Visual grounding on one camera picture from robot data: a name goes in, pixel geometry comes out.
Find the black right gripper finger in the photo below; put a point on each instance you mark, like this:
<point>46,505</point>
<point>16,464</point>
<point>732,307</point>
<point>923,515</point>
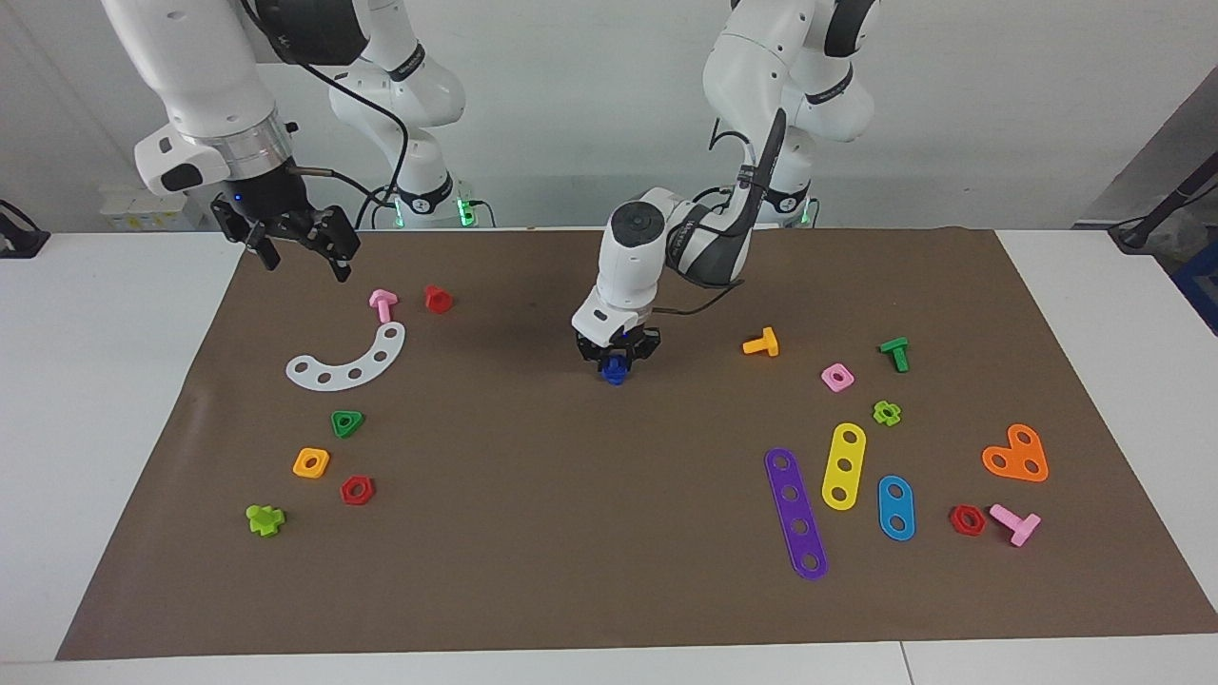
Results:
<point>344,262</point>
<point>266,255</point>

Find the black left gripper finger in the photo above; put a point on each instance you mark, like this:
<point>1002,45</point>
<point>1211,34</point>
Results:
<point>599,359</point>
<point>636,356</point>

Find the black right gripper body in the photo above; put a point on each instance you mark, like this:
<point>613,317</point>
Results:
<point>271,209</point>

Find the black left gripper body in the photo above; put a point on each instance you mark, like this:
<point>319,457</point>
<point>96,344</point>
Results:
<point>618,345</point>

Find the blue plastic screw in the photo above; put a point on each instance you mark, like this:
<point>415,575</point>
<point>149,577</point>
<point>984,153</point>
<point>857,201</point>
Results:
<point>617,378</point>

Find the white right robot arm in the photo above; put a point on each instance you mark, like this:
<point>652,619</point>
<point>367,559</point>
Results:
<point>190,57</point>

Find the pink plastic screw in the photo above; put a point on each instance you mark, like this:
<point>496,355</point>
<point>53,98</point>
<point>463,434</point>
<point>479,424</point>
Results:
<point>1020,526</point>
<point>383,303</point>

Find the red plastic screw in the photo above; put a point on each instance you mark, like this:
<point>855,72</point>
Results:
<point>438,300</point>

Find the orange plastic screw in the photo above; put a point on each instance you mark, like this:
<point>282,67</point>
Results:
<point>764,344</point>

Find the green triangle nut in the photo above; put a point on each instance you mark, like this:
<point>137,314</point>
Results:
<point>355,419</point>

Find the pink square nut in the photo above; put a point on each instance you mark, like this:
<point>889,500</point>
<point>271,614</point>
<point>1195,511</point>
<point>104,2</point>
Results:
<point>828,372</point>

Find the orange square nut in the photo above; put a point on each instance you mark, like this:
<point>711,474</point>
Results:
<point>322,457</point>

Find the red hexagon nut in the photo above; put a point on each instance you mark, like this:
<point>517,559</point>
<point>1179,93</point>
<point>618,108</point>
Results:
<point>980,526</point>
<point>369,495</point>

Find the lime green cross nut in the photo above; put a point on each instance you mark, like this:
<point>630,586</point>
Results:
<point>879,411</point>

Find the dark green plastic screw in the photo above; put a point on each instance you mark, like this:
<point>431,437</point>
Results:
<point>897,352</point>

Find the lime green plastic screw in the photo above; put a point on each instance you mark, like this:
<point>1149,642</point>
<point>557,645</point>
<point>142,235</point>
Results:
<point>265,520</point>

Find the white curved perforated strip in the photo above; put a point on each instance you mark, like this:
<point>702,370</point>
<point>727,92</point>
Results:
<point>368,366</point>

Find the white power strip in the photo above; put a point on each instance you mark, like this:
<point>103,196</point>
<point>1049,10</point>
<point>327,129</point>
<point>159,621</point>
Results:
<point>143,209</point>

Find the brown table mat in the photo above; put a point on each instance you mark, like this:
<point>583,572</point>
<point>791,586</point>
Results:
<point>609,495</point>

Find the purple four-hole strip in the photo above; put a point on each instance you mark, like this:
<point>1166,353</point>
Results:
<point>786,479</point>

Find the yellow three-hole strip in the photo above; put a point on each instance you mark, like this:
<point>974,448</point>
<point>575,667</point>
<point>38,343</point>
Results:
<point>846,452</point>

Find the black device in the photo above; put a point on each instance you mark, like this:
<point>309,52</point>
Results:
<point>19,238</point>

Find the blue two-hole strip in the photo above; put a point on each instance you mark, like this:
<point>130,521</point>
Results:
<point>895,508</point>

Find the orange heart-shaped plate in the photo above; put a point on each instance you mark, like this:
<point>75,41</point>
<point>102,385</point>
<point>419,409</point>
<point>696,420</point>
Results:
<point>1016,455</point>

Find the black stand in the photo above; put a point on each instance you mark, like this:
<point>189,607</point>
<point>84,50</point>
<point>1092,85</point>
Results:
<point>1166,205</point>

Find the blue crate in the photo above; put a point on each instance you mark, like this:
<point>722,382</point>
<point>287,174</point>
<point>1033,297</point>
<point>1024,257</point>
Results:
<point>1201,285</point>

